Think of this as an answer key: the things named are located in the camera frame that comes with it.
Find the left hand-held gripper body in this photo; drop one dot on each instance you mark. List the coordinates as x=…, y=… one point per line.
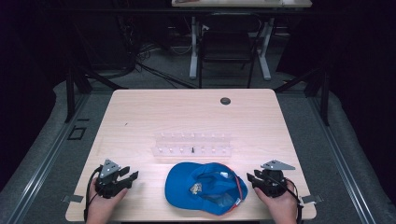
x=107, y=182

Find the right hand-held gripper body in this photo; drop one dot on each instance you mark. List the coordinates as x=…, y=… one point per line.
x=274, y=183

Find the blue baseball cap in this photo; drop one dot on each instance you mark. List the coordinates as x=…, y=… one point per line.
x=199, y=188

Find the person's right hand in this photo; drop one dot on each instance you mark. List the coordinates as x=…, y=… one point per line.
x=278, y=208

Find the person's left hand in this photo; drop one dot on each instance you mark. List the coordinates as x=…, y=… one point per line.
x=101, y=208

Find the grey tape strip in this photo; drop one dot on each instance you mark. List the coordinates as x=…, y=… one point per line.
x=313, y=199
x=73, y=198

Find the short black tape strip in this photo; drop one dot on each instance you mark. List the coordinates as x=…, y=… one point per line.
x=83, y=119

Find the clear acrylic peg rack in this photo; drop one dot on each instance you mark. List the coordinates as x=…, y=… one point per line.
x=193, y=143

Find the round grey table grommet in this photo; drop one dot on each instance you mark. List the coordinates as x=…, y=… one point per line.
x=225, y=101

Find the black metal stand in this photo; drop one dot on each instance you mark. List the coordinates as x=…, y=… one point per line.
x=325, y=99
x=70, y=93

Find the white-legged desk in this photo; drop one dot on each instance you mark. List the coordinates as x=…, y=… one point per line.
x=193, y=59

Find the black chair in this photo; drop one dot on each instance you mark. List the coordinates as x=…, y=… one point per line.
x=225, y=46

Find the metal floor rail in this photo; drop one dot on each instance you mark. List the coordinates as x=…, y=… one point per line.
x=345, y=168
x=46, y=161

